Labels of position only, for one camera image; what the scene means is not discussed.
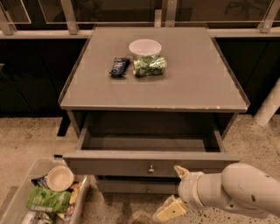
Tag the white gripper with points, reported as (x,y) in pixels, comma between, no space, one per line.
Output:
(188,186)

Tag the grey top drawer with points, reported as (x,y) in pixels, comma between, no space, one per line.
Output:
(127,143)

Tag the grey drawer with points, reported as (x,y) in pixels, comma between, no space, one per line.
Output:
(143,185)
(127,143)

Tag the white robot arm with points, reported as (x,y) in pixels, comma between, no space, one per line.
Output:
(238,189)

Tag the metal drawer knob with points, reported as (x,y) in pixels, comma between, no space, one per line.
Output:
(151,169)

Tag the grey lower drawer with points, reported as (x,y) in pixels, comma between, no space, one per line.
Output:
(143,185)

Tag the grey drawer cabinet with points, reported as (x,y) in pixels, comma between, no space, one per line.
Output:
(196,78)

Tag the green soda can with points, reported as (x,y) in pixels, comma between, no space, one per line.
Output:
(149,65)

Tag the clear plastic bin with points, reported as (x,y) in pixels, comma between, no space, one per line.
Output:
(17,210)

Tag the green chip bag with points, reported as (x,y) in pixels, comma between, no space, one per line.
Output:
(46,200)

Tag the blue snack bag in bin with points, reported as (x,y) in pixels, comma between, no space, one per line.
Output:
(40,181)

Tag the dark blue snack packet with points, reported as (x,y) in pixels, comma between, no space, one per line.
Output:
(120,66)

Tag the white cylindrical post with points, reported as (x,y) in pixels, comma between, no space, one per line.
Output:
(269,107)

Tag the metal railing frame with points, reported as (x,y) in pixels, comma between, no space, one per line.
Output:
(80,19)

